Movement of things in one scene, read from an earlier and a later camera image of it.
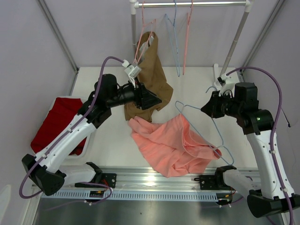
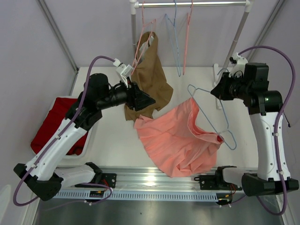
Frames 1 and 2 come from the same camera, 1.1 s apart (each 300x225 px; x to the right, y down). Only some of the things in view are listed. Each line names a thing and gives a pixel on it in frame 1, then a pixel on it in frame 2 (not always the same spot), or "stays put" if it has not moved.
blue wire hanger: (177, 70) stays put
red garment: (63, 110) stays put
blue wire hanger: (218, 147) -> (192, 89)
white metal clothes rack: (134, 4) stays put
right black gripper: (217, 104) -> (225, 87)
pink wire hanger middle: (188, 18) stays put
